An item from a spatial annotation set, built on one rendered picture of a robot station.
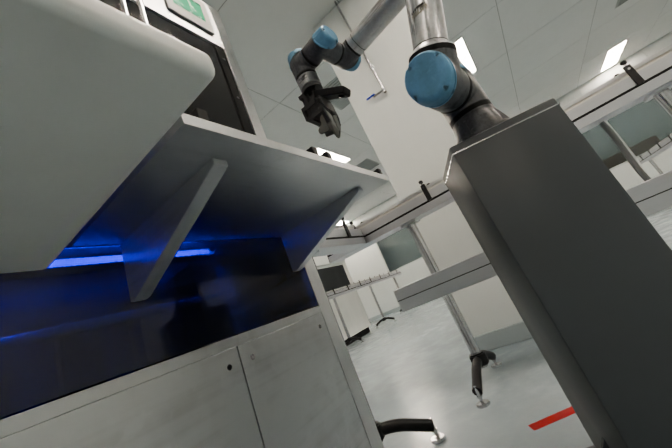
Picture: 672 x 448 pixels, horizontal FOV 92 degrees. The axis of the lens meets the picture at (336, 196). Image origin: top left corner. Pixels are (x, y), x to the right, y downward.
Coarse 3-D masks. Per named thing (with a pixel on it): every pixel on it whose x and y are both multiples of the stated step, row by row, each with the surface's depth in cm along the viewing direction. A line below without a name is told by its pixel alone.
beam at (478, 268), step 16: (656, 176) 123; (640, 192) 125; (656, 192) 123; (640, 208) 125; (656, 208) 122; (480, 256) 154; (448, 272) 161; (464, 272) 157; (480, 272) 154; (400, 288) 174; (416, 288) 170; (432, 288) 165; (448, 288) 161; (400, 304) 174; (416, 304) 169
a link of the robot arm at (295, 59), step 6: (300, 48) 111; (294, 54) 110; (300, 54) 107; (288, 60) 112; (294, 60) 109; (300, 60) 107; (294, 66) 109; (300, 66) 108; (306, 66) 108; (312, 66) 108; (294, 72) 109; (300, 72) 107
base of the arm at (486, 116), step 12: (468, 108) 82; (480, 108) 81; (492, 108) 82; (456, 120) 85; (468, 120) 82; (480, 120) 80; (492, 120) 79; (504, 120) 78; (456, 132) 86; (468, 132) 82; (480, 132) 79
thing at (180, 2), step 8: (168, 0) 129; (176, 0) 134; (184, 0) 139; (192, 0) 144; (168, 8) 128; (176, 8) 131; (184, 8) 136; (192, 8) 141; (200, 8) 146; (184, 16) 133; (192, 16) 137; (200, 16) 143; (208, 16) 148; (200, 24) 139; (208, 24) 145; (208, 32) 143
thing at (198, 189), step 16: (224, 160) 56; (192, 176) 57; (208, 176) 55; (176, 192) 59; (192, 192) 56; (208, 192) 57; (160, 208) 62; (176, 208) 59; (192, 208) 58; (144, 224) 64; (160, 224) 61; (176, 224) 58; (192, 224) 60; (128, 240) 67; (144, 240) 64; (160, 240) 61; (176, 240) 60; (128, 256) 67; (144, 256) 63; (160, 256) 61; (128, 272) 66; (144, 272) 63; (160, 272) 64; (128, 288) 66; (144, 288) 64
